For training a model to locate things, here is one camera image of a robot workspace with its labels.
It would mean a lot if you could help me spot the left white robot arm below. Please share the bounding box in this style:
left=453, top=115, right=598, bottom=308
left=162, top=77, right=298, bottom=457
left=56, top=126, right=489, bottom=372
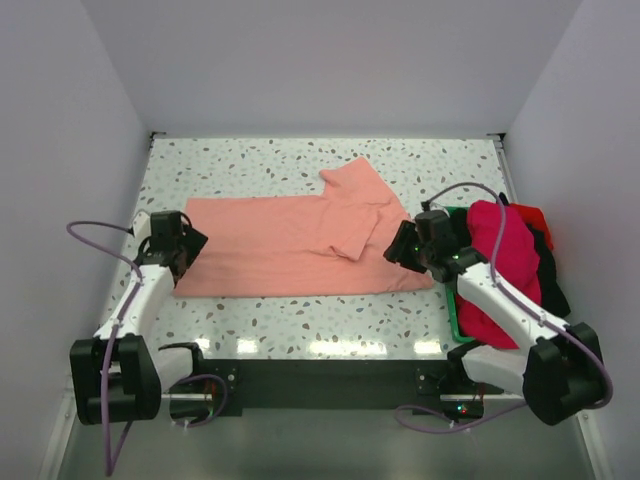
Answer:
left=69, top=210, right=208, bottom=425

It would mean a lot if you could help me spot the salmon pink t shirt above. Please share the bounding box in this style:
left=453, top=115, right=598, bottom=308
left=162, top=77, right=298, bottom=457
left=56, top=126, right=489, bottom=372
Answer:
left=174, top=157, right=433, bottom=298

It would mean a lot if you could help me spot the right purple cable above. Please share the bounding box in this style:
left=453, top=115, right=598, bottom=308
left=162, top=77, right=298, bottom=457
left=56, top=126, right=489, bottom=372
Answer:
left=394, top=182, right=614, bottom=435

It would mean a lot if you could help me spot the red t shirt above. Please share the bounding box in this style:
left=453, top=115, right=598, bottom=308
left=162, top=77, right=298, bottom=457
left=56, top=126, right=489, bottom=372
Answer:
left=510, top=203, right=554, bottom=251

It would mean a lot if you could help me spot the aluminium rail frame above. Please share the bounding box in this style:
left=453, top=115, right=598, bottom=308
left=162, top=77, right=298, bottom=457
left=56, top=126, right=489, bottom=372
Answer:
left=37, top=132, right=599, bottom=480

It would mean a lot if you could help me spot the black t shirt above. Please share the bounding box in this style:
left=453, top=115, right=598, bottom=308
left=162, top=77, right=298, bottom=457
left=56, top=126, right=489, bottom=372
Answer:
left=452, top=192, right=572, bottom=319

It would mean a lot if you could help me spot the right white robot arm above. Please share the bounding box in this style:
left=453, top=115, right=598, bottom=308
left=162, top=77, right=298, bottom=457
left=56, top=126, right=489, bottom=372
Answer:
left=384, top=210, right=613, bottom=426

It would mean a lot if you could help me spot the green plastic bin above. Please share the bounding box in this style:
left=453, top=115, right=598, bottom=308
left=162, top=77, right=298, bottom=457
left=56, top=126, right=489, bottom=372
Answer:
left=437, top=206, right=474, bottom=344

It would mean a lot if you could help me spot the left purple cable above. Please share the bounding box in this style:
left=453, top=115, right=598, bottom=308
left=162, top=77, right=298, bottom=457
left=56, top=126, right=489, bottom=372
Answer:
left=66, top=220, right=229, bottom=477

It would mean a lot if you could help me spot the purple cable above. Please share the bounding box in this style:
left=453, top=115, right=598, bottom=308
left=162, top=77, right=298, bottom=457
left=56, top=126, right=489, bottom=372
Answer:
left=66, top=220, right=229, bottom=477
left=394, top=182, right=614, bottom=435

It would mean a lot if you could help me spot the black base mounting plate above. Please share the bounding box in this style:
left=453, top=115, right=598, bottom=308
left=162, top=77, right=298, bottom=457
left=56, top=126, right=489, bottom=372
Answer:
left=164, top=342, right=506, bottom=426

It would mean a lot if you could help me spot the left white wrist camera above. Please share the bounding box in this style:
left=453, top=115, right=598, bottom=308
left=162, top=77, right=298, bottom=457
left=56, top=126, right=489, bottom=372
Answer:
left=131, top=210, right=151, bottom=242

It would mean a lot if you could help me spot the magenta t shirt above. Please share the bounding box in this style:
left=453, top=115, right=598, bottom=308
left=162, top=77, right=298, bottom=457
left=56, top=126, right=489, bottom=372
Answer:
left=456, top=200, right=541, bottom=350

